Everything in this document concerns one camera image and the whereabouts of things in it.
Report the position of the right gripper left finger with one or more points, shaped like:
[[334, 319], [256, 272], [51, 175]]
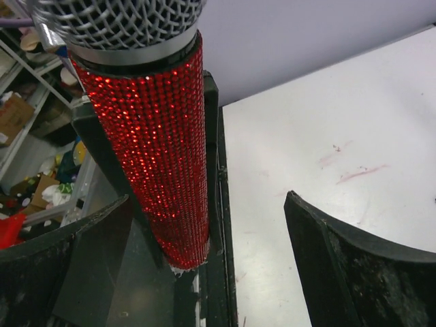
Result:
[[72, 269]]

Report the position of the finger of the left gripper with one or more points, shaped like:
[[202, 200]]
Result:
[[211, 102], [87, 126]]

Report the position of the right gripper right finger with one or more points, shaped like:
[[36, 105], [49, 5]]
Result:
[[350, 277]]

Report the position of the red glitter microphone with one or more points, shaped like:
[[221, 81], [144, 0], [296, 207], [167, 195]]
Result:
[[141, 66]]

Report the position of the cluttered storage shelf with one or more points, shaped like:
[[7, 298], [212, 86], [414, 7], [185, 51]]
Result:
[[46, 170]]

